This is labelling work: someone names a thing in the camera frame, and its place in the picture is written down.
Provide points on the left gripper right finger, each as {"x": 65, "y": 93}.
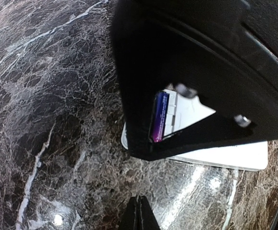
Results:
{"x": 147, "y": 218}

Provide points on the white remote control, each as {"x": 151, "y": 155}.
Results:
{"x": 183, "y": 112}

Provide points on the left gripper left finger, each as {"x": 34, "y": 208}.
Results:
{"x": 130, "y": 217}

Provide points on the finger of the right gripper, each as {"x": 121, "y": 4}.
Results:
{"x": 145, "y": 53}
{"x": 226, "y": 50}

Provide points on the blue AAA battery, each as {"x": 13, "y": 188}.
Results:
{"x": 159, "y": 116}

